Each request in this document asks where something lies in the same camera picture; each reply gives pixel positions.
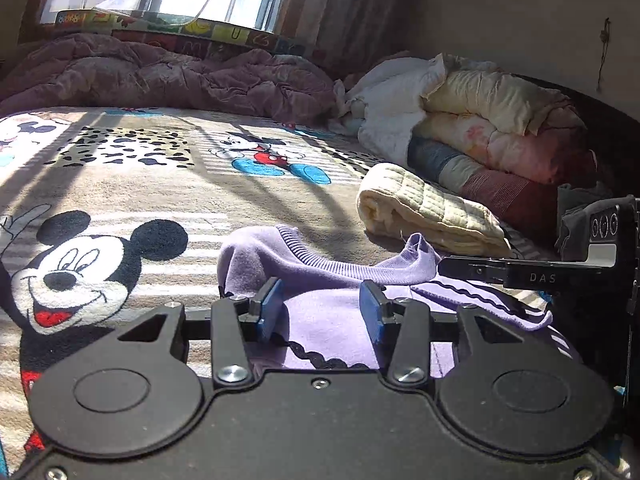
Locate cartoon mouse printed blanket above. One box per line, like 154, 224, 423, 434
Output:
0, 105, 551, 461

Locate dark wooden headboard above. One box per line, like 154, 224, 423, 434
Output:
510, 72, 640, 196

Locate colourful alphabet play mat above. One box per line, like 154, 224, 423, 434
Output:
52, 9, 313, 58

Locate mauve crumpled quilt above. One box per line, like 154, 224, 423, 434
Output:
0, 32, 346, 121

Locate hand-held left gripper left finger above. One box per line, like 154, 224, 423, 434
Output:
117, 276, 286, 388

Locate hanging wall cord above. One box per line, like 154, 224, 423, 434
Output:
597, 17, 613, 96

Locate purple sweatshirt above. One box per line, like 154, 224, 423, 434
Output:
217, 225, 556, 381

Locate pile of folded quilts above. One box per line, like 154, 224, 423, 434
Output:
340, 52, 448, 166

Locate cream quilted folded cloth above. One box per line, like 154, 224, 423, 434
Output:
356, 162, 512, 258

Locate pink quilt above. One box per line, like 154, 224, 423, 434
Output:
415, 110, 596, 186

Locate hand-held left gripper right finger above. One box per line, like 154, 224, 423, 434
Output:
359, 280, 526, 386

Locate brown curtain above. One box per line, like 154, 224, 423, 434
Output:
280, 0, 426, 71

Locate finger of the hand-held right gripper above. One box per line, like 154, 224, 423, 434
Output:
439, 255, 603, 291

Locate right pile folded clothes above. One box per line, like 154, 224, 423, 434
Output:
555, 182, 616, 261

